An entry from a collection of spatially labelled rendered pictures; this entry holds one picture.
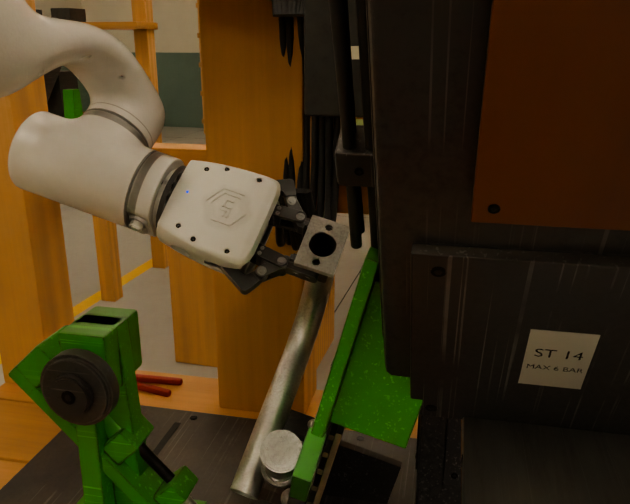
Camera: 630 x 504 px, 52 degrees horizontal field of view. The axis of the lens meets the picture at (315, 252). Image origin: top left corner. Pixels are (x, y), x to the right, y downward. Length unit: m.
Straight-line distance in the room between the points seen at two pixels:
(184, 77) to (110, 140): 11.05
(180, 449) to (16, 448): 0.24
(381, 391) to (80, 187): 0.35
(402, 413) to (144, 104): 0.40
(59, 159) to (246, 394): 0.51
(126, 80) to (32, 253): 0.48
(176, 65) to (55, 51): 11.16
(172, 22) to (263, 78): 10.91
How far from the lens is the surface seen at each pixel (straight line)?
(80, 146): 0.68
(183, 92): 11.75
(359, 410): 0.58
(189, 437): 0.97
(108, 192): 0.66
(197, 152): 1.03
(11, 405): 1.17
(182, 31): 11.71
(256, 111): 0.89
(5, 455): 1.05
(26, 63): 0.60
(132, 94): 0.71
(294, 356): 0.72
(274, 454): 0.60
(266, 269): 0.63
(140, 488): 0.74
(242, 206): 0.64
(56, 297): 1.17
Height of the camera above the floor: 1.43
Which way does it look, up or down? 18 degrees down
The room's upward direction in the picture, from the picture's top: straight up
